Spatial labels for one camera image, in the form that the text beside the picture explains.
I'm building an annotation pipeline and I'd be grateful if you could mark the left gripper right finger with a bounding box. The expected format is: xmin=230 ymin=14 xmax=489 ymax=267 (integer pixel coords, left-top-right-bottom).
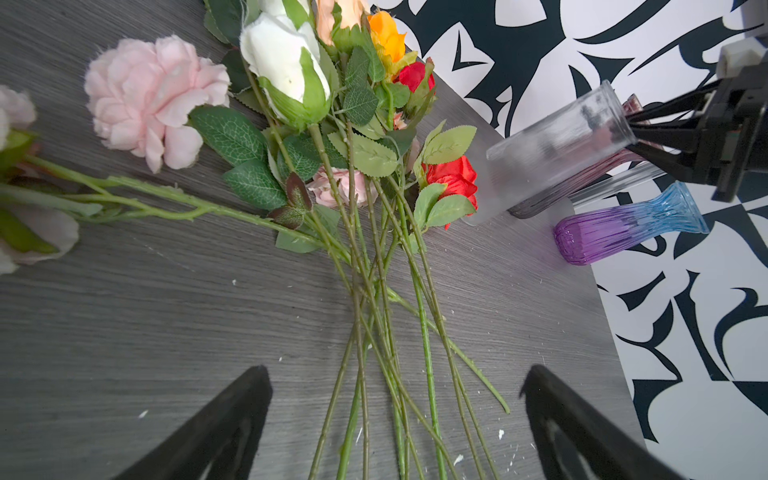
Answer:
xmin=520 ymin=364 xmax=681 ymax=479

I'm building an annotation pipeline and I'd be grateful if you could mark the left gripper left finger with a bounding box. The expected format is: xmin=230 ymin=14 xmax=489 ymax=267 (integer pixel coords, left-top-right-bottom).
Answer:
xmin=117 ymin=366 xmax=273 ymax=479

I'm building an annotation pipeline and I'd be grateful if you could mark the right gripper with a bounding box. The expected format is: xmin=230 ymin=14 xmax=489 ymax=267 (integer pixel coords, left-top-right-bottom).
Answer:
xmin=625 ymin=35 xmax=767 ymax=202

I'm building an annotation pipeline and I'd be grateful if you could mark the clear glass vase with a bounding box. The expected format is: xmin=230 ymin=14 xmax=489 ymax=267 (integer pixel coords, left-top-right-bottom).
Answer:
xmin=466 ymin=81 xmax=636 ymax=226

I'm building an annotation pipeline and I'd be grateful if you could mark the dark purple glass vase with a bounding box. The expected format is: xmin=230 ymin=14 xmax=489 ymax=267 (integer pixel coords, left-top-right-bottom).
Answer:
xmin=506 ymin=82 xmax=642 ymax=219

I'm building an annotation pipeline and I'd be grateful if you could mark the blue purple glass vase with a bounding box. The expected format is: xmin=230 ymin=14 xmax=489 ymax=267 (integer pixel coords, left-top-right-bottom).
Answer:
xmin=553 ymin=181 xmax=710 ymax=266

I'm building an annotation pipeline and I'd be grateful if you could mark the bunch of artificial flowers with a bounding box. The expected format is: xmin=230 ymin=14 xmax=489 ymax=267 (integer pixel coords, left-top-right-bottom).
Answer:
xmin=191 ymin=1 xmax=496 ymax=479

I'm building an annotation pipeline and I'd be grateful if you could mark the pink peony flower stem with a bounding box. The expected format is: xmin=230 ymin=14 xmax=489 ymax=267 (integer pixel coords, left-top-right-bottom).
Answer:
xmin=1 ymin=23 xmax=333 ymax=274

